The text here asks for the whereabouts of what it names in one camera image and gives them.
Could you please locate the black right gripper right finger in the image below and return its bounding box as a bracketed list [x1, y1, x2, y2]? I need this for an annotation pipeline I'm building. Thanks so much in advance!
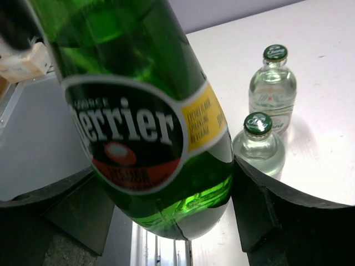
[231, 156, 354, 265]

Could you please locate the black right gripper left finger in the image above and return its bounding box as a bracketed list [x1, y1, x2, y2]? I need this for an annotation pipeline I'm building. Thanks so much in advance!
[1, 168, 114, 265]

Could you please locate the clear glass bottle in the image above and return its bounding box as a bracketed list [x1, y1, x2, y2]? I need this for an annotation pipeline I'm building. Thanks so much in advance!
[248, 44, 297, 135]
[232, 112, 286, 180]

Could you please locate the green glass bottle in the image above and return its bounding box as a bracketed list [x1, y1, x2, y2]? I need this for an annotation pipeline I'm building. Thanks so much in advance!
[27, 1, 234, 240]

